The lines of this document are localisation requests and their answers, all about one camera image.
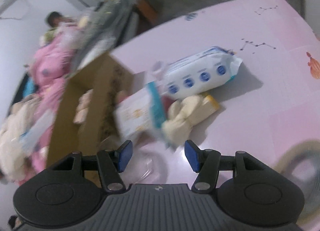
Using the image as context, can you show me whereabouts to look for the pink floral blanket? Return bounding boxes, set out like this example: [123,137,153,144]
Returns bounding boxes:
[29,26,79,177]

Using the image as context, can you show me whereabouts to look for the clear packing tape roll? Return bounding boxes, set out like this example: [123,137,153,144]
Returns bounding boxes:
[273,139,319,225]

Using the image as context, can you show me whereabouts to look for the cream plush bundle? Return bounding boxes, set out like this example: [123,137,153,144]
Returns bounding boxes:
[1,99,39,183]

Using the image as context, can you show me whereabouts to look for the orange striped towel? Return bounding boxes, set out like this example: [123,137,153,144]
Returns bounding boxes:
[73,89,93,125]

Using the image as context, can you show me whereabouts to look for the child with dark hair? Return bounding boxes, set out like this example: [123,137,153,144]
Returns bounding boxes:
[46,11,74,29]

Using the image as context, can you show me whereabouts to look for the cotton swab bag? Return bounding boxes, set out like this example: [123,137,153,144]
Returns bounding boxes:
[114,81,166,142]

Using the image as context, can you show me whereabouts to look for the cream cloth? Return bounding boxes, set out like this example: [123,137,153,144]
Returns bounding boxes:
[162,93,220,147]

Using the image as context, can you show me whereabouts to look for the clear plastic package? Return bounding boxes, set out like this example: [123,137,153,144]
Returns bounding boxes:
[19,109,55,156]

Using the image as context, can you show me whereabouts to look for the wet wipes pack blue dots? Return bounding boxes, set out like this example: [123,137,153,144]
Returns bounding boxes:
[162,46,242,100]

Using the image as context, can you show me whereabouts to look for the clear drinking glass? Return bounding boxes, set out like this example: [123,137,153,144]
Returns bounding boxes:
[120,139,168,187]

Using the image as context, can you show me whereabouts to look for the orange wooden stool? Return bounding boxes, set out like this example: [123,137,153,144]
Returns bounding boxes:
[136,0,158,26]

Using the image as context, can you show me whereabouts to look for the grey green quilt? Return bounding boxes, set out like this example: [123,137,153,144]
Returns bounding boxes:
[61,0,139,78]

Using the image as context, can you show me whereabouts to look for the brown cardboard box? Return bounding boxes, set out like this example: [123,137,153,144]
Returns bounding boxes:
[46,52,134,166]

